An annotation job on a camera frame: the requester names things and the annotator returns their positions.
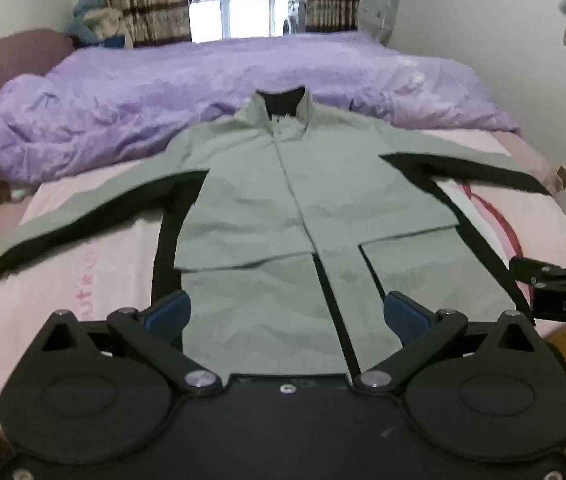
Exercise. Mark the purple duvet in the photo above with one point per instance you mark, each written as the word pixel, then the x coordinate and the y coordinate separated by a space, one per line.
pixel 103 106

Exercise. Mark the pink patterned blanket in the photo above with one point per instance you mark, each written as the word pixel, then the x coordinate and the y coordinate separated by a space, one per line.
pixel 101 273

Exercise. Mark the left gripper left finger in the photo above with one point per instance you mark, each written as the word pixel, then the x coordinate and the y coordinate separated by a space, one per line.
pixel 87 392

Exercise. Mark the grey green black jacket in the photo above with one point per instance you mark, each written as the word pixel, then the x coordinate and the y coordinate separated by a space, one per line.
pixel 287 224

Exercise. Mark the pile of plush toys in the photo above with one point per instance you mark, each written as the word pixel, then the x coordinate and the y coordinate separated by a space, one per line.
pixel 95 24

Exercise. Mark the brass wall socket plate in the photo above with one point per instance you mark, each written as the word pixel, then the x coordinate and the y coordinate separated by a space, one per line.
pixel 561 178

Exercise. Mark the maroon headboard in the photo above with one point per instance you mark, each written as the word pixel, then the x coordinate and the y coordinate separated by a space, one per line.
pixel 35 51

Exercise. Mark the covered standing fan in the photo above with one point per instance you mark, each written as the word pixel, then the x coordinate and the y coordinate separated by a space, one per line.
pixel 377 18

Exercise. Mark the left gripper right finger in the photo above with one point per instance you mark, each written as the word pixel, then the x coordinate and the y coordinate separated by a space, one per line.
pixel 491 392

